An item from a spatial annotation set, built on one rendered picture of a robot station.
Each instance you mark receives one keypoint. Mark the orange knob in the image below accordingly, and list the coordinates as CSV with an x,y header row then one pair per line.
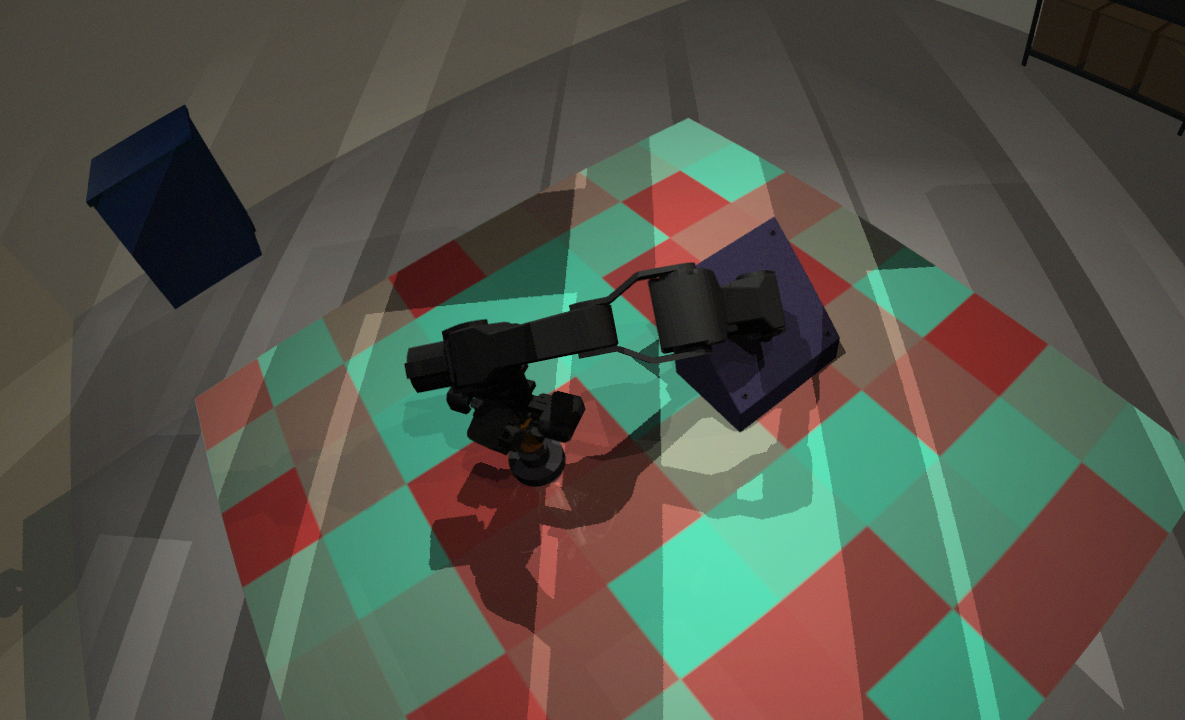
x,y
529,444

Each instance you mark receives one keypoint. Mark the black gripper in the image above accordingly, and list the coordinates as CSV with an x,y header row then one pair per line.
x,y
553,416

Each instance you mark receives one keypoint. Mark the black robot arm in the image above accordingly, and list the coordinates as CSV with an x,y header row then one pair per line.
x,y
692,313

